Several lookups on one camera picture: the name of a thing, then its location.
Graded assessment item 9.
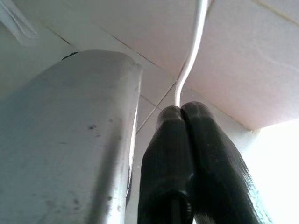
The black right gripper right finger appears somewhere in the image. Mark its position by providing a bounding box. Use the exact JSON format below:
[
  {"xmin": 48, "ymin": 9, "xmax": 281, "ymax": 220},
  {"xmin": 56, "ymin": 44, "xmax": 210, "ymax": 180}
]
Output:
[{"xmin": 182, "ymin": 101, "xmax": 273, "ymax": 224}]

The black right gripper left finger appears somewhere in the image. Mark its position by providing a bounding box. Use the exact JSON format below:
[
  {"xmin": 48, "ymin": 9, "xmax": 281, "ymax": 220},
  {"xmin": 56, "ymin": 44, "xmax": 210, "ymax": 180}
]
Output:
[{"xmin": 139, "ymin": 105, "xmax": 195, "ymax": 224}]

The white power cable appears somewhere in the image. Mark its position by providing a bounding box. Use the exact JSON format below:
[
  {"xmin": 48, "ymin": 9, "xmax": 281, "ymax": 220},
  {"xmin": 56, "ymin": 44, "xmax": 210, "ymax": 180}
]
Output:
[{"xmin": 173, "ymin": 0, "xmax": 210, "ymax": 108}]

